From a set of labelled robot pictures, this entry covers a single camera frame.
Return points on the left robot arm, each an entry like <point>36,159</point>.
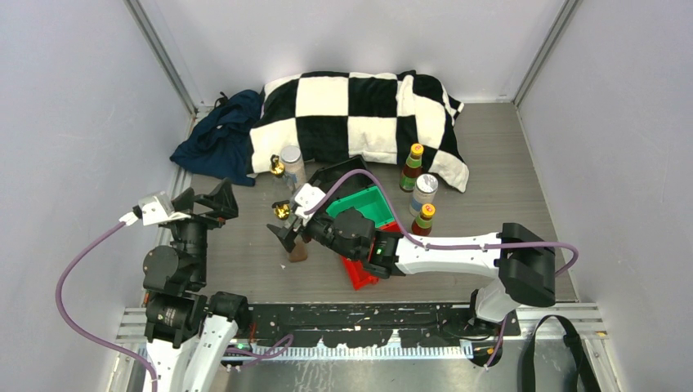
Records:
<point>186,332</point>

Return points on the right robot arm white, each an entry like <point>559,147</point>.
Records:
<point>521,267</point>

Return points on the silver-lid spice jar left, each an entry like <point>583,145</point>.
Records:
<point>294,167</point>

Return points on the green plastic bin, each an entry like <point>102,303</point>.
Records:
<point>370,202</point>

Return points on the dark blue cloth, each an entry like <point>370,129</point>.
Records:
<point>218,145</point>

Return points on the black plastic bin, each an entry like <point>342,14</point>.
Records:
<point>325,177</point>

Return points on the red plastic bin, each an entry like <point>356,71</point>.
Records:
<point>358,276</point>

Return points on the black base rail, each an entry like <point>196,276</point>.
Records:
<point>364,325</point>

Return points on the black white checkered blanket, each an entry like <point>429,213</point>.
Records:
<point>333,116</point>

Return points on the silver-lid spice jar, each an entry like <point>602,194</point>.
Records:
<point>425,188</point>
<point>294,167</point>

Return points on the yellow-capped sauce bottle near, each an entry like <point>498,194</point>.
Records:
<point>422,224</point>

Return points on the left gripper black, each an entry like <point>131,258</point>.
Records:
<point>221,200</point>

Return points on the silver-lid spice jar right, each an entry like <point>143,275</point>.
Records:
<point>425,188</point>

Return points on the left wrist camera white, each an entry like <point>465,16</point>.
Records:
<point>157,209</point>

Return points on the yellow-capped sauce bottle far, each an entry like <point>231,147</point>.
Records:
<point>412,168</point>

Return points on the gold-top clear glass bottle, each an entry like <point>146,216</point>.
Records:
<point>282,182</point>

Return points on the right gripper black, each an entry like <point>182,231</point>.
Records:
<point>288,236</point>

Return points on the gold-top oil bottle brown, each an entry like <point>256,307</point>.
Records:
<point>282,210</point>

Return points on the yellow-capped sauce bottle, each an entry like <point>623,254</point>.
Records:
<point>422,224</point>
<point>412,168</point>

